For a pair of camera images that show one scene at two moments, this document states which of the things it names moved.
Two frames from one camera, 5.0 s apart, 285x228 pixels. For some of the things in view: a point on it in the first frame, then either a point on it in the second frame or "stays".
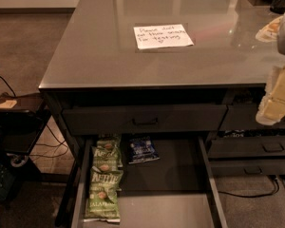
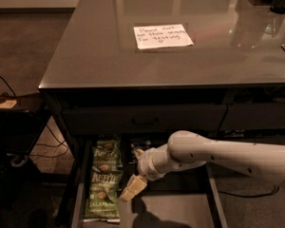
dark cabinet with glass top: [151, 93] stays
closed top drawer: [144, 120] stays
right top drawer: [243, 117] stays
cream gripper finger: [269, 33] to [155, 162]
